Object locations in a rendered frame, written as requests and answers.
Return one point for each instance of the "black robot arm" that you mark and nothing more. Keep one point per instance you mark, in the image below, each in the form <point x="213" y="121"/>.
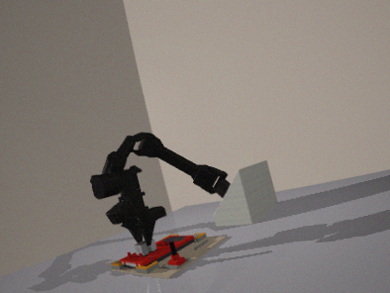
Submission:
<point x="115" y="180"/>

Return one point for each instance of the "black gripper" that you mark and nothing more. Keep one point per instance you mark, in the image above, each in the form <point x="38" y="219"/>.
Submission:
<point x="142" y="223"/>

